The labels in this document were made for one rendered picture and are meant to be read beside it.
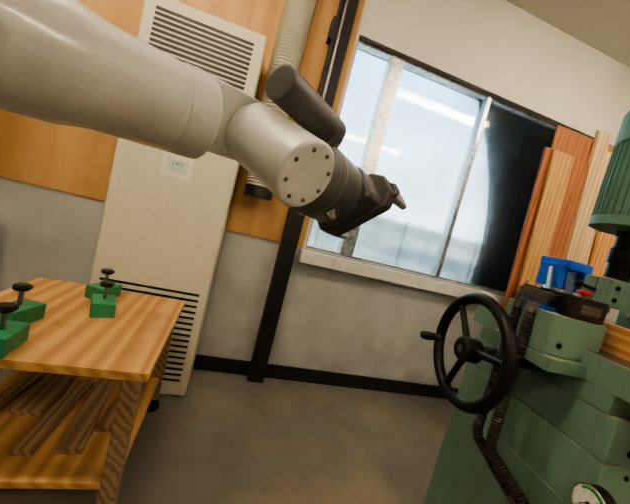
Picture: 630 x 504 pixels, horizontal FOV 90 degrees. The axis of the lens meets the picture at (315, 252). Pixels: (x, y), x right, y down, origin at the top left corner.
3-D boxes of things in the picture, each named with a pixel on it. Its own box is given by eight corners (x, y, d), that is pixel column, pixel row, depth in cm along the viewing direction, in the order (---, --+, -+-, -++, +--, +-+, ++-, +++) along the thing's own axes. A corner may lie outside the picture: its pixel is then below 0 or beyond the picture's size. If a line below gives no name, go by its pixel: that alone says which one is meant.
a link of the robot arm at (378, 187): (332, 255, 49) (284, 237, 39) (316, 203, 52) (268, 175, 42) (408, 217, 43) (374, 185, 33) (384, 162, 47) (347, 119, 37)
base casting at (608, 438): (466, 359, 104) (474, 333, 103) (610, 389, 112) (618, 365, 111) (605, 466, 60) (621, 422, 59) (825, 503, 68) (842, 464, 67)
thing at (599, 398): (479, 336, 101) (482, 324, 101) (535, 349, 104) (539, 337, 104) (608, 415, 61) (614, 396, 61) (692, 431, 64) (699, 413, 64)
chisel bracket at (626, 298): (575, 304, 85) (585, 273, 84) (618, 314, 87) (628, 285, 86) (603, 312, 77) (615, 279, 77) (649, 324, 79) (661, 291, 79)
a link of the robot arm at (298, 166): (325, 236, 36) (256, 205, 26) (274, 191, 41) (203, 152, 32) (388, 151, 33) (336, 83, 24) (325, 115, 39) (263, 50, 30)
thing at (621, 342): (561, 333, 84) (569, 310, 83) (566, 334, 84) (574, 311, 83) (642, 367, 65) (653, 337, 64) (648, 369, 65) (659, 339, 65)
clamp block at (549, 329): (496, 329, 82) (507, 297, 81) (541, 340, 84) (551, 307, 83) (544, 354, 67) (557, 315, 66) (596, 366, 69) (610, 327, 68)
